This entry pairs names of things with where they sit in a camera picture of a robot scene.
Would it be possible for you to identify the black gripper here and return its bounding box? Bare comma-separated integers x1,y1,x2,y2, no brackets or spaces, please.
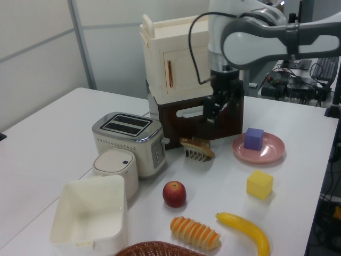
202,68,244,127

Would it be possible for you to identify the yellow foam cube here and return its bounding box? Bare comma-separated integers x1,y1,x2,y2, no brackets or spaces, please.
246,170,274,201

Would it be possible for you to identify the purple foam cube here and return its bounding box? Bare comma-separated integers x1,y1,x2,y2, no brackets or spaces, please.
243,127,264,151

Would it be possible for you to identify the bread slice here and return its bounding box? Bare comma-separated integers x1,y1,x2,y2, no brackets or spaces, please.
179,137,216,158

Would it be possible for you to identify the pink plate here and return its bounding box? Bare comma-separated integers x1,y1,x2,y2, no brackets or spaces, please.
231,132,286,164

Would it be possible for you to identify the cream toy cabinet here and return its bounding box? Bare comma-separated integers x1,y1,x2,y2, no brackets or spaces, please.
140,13,214,104

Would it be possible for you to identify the monitor stand base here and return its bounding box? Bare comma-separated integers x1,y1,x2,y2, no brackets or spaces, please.
281,58,312,70

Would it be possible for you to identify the cream chrome toaster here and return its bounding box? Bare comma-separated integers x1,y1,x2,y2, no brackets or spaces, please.
92,111,171,179

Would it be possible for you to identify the red apple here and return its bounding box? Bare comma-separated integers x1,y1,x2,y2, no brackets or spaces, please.
163,181,187,208

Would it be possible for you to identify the black keyboard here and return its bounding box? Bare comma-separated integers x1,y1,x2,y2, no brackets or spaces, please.
310,57,340,81

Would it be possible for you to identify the black pole with clamp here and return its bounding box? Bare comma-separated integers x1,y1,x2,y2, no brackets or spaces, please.
323,60,341,119

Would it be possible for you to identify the small white lidded trash can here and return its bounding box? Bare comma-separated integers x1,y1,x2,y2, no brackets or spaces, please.
92,148,139,201

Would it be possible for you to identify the yellow banana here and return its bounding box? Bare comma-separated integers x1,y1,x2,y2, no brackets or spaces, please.
215,212,270,256

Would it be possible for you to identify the orange striped bread roll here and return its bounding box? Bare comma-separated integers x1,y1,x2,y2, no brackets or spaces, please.
170,216,222,252

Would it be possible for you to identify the brown wicker basket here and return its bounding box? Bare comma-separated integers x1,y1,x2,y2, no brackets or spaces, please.
115,241,208,256

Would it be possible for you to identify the cream square plastic bin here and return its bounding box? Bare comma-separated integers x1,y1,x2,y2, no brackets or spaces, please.
50,174,128,254

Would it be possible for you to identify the white box handle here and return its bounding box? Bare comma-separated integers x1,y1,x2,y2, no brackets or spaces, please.
176,106,205,118

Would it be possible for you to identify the copper cabinet door handle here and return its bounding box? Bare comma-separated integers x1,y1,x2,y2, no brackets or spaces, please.
166,60,175,88

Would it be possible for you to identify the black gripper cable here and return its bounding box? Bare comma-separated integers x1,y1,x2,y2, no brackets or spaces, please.
188,12,214,85

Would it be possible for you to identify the electronics box with wires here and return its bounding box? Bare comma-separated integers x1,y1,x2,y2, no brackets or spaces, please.
262,69,334,102

